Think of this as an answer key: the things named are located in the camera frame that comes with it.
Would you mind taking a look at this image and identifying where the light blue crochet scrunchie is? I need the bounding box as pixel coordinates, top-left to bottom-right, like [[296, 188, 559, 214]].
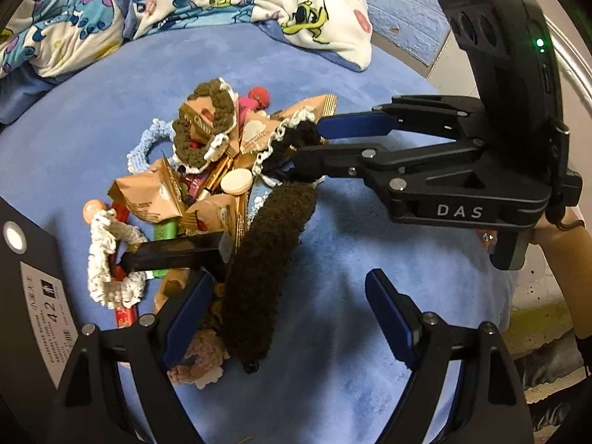
[[127, 118, 186, 176]]

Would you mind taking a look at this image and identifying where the blue bed sheet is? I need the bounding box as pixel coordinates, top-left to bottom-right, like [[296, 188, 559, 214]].
[[0, 23, 523, 444]]

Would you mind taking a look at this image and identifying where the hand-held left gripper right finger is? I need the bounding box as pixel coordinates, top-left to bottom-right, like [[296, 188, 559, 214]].
[[364, 267, 532, 444]]

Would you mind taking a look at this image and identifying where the pile of tan snack packets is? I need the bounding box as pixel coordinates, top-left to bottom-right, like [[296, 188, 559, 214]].
[[108, 94, 338, 315]]

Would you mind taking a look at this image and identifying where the dark shoe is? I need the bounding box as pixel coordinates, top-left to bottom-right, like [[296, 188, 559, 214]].
[[518, 333, 584, 386], [531, 393, 584, 432]]

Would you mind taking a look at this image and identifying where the beige knitted scrunchie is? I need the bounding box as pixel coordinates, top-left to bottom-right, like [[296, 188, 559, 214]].
[[166, 300, 232, 389]]

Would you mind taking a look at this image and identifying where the white round disc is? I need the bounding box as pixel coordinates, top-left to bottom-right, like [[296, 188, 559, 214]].
[[221, 169, 253, 195]]

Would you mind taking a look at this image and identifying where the black rectangular bar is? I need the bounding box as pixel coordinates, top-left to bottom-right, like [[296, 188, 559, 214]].
[[118, 233, 232, 271]]

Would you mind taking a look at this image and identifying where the red stick packet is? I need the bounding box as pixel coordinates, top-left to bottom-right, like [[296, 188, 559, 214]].
[[111, 199, 142, 329]]

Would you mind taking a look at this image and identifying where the gold lipstick tube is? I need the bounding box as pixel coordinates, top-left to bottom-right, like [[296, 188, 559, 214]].
[[196, 155, 234, 195]]

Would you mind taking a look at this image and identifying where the black shoe box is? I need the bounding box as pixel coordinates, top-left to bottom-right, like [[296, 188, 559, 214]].
[[0, 196, 81, 426]]

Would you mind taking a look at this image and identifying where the green tube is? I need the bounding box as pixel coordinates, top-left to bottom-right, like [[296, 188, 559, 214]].
[[152, 219, 179, 278]]

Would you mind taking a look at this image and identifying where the red pompom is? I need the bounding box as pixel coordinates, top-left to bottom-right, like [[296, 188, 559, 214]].
[[247, 85, 271, 109]]

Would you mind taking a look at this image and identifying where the person's right forearm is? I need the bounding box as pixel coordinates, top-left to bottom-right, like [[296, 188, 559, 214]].
[[529, 208, 588, 338]]

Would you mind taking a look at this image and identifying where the olive crochet scrunchie white trim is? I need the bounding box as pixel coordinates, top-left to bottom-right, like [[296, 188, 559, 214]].
[[171, 78, 239, 174]]

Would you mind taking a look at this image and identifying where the monster print blanket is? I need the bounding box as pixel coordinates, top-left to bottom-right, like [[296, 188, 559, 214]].
[[0, 0, 373, 84]]

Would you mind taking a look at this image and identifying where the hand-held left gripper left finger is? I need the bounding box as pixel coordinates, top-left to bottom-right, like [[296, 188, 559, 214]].
[[46, 269, 216, 444]]

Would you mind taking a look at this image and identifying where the black scrunchie white lace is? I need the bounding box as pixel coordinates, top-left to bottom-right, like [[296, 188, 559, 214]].
[[252, 106, 327, 183]]

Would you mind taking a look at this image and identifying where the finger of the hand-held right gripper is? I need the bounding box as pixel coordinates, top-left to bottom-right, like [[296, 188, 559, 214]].
[[319, 96, 486, 142], [277, 141, 549, 213]]

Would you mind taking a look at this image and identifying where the brown furry headband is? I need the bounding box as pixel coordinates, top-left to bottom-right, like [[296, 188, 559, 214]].
[[221, 180, 320, 373]]

